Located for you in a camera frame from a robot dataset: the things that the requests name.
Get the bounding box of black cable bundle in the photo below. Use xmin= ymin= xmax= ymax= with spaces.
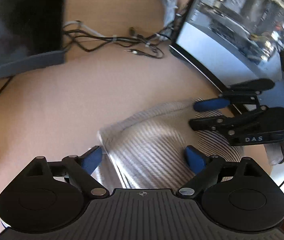
xmin=61 ymin=19 xmax=180 ymax=60

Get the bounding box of white glass-panel PC case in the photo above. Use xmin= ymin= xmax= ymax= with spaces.
xmin=171 ymin=0 xmax=284 ymax=107

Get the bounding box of black curved monitor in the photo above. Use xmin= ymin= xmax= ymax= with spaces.
xmin=0 ymin=0 xmax=65 ymax=79

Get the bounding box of striped beige long-sleeve shirt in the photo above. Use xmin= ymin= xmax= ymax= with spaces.
xmin=92 ymin=99 xmax=244 ymax=191

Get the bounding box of white power cable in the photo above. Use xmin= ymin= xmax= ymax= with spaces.
xmin=159 ymin=0 xmax=179 ymax=30

